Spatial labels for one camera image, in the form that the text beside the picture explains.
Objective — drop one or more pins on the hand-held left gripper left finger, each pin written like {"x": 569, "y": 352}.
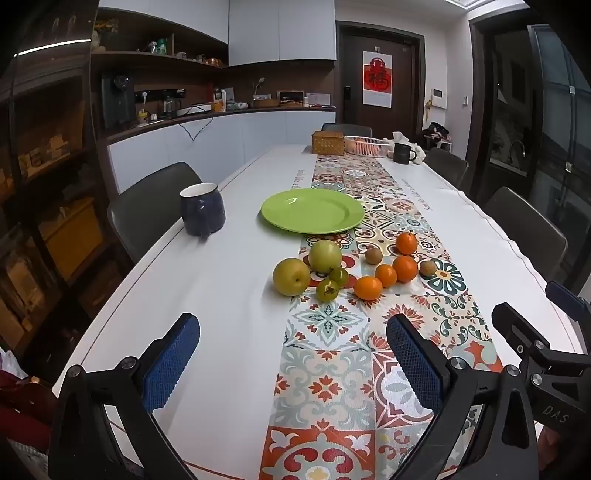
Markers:
{"x": 171, "y": 362}

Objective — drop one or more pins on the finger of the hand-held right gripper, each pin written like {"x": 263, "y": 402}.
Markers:
{"x": 515, "y": 325}
{"x": 570, "y": 301}

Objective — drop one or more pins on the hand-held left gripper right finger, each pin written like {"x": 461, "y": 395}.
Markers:
{"x": 415, "y": 364}

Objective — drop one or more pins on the small orange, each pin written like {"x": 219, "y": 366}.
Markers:
{"x": 385, "y": 275}
{"x": 368, "y": 287}
{"x": 405, "y": 268}

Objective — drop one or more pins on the brown kiwi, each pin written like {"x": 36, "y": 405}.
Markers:
{"x": 373, "y": 255}
{"x": 428, "y": 268}

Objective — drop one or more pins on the small green persimmon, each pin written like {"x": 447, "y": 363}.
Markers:
{"x": 338, "y": 277}
{"x": 327, "y": 290}

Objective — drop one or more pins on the yellow-green pear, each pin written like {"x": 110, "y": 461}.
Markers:
{"x": 291, "y": 277}
{"x": 325, "y": 256}

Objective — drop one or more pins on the green plate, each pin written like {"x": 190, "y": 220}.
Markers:
{"x": 312, "y": 211}

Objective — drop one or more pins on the patterned table runner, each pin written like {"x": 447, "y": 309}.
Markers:
{"x": 332, "y": 369}

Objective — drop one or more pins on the grey dining chair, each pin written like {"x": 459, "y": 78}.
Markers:
{"x": 147, "y": 203}
{"x": 445, "y": 168}
{"x": 346, "y": 129}
{"x": 526, "y": 226}

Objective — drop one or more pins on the orange with stem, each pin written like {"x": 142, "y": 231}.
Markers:
{"x": 406, "y": 243}

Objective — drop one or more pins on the dark red bag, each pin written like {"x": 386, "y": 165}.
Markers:
{"x": 23, "y": 406}

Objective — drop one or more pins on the navy blue mug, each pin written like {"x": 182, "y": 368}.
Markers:
{"x": 202, "y": 210}

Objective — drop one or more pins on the metal faucet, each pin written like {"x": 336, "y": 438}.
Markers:
{"x": 518, "y": 150}

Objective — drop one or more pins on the glass display cabinet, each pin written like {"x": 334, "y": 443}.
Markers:
{"x": 46, "y": 207}

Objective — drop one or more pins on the black mug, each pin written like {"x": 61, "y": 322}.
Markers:
{"x": 404, "y": 153}

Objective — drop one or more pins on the pile of clothes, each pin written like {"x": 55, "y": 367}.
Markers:
{"x": 436, "y": 131}

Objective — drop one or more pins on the white crumpled cloth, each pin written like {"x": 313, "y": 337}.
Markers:
{"x": 408, "y": 141}

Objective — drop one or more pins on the pink plastic basket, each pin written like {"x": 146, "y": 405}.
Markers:
{"x": 367, "y": 145}

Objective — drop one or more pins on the wicker tissue box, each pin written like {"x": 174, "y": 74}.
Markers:
{"x": 328, "y": 142}

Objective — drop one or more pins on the white intercom panel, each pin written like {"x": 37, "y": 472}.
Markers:
{"x": 438, "y": 98}

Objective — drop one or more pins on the glass kettle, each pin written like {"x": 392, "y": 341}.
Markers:
{"x": 168, "y": 107}

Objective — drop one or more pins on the dark wooden door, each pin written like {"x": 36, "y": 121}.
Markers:
{"x": 401, "y": 83}

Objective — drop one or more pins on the black water dispenser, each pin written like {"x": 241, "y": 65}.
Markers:
{"x": 117, "y": 99}

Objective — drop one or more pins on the round wicker basket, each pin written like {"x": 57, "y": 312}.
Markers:
{"x": 266, "y": 103}

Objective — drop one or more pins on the red door hanging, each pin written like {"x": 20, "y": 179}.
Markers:
{"x": 377, "y": 78}

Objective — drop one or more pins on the white desk lamp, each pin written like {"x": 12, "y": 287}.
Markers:
{"x": 258, "y": 85}

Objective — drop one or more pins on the white wall cabinet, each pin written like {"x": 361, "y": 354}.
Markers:
{"x": 281, "y": 32}

